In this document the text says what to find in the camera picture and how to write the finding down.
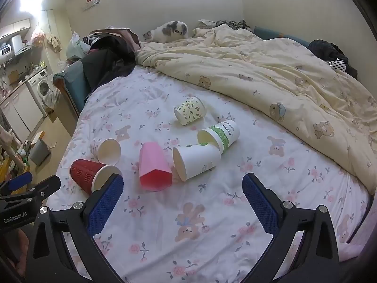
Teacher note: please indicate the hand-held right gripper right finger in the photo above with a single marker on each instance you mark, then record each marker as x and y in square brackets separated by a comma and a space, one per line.
[260, 205]

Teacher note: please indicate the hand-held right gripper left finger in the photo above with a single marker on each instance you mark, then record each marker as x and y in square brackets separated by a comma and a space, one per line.
[106, 205]

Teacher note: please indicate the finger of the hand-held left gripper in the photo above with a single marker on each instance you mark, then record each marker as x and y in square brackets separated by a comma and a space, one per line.
[20, 181]
[48, 184]

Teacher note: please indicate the red ribbed paper cup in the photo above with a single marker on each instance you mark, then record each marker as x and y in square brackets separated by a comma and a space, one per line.
[82, 172]

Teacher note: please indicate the pink floral paper cup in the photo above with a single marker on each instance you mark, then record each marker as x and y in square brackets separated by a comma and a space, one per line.
[108, 152]

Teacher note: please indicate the pink plastic cup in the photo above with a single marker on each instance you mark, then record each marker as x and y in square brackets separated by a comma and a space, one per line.
[153, 162]

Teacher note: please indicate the plain white paper cup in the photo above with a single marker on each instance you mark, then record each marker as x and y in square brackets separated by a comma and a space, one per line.
[200, 159]

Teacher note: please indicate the green label paper cup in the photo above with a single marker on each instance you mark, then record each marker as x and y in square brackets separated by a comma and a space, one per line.
[227, 135]

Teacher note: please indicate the yellow patterned paper cup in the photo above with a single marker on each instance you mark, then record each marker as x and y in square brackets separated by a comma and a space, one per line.
[191, 109]

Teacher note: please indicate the grey trash bin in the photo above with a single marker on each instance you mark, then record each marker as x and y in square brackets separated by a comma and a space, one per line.
[39, 153]

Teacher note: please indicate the white floral bed sheet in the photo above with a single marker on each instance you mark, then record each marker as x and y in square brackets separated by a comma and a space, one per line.
[206, 241]

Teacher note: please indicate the white base cabinet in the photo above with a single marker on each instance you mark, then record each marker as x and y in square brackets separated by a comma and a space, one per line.
[20, 109]

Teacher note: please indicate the white crumpled cloth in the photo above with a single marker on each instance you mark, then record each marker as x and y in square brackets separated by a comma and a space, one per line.
[51, 98]

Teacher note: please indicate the white washing machine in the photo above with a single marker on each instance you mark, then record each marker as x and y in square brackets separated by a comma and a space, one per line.
[41, 87]

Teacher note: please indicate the cream bear print duvet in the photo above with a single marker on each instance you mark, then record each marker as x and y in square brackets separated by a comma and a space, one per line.
[265, 73]

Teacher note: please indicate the white water heater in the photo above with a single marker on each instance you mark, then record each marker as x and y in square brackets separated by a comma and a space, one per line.
[11, 45]

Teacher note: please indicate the pile of dark clothes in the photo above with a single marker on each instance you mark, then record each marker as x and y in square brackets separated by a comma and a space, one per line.
[109, 59]

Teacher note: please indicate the white plastic bag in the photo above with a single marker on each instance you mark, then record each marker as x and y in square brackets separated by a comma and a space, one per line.
[75, 47]

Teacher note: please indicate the beige hanging towel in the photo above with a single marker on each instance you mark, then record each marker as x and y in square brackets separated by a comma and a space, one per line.
[54, 42]

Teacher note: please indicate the pink hanging bag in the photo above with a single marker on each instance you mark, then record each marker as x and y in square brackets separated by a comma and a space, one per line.
[38, 37]

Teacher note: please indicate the striped garment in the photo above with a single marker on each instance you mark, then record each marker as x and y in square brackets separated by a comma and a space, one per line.
[338, 64]

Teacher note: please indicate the dark jacket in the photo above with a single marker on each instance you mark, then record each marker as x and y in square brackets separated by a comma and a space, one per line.
[327, 50]

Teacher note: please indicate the dark patterned cloth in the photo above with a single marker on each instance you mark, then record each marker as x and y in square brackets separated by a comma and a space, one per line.
[232, 24]

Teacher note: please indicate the grey and white cat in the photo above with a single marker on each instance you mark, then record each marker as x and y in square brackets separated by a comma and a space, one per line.
[168, 32]

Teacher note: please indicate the white wall cabinet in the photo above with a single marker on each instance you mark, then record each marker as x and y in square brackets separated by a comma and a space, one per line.
[16, 26]

